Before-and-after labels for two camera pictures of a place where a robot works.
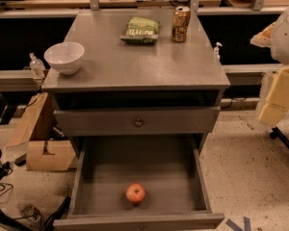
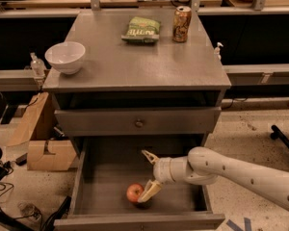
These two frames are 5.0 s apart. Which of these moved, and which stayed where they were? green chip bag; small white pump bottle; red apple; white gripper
Moved: white gripper
Stayed: small white pump bottle; red apple; green chip bag
